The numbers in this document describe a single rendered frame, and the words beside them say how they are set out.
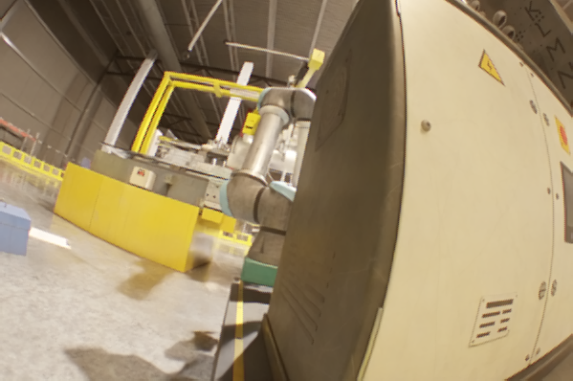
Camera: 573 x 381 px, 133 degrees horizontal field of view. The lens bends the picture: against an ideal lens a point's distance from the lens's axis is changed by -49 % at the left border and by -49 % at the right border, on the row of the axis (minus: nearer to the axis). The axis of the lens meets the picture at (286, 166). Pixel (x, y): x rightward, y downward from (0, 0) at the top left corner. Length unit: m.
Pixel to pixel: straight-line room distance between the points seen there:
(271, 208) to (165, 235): 1.65
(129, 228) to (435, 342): 2.36
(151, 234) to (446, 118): 2.25
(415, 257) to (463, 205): 0.06
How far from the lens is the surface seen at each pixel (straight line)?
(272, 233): 0.68
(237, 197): 0.74
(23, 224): 1.43
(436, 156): 0.18
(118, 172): 3.08
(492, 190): 0.23
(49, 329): 0.92
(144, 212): 2.35
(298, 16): 11.47
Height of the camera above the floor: 0.49
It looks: 17 degrees up
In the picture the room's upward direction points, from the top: 13 degrees clockwise
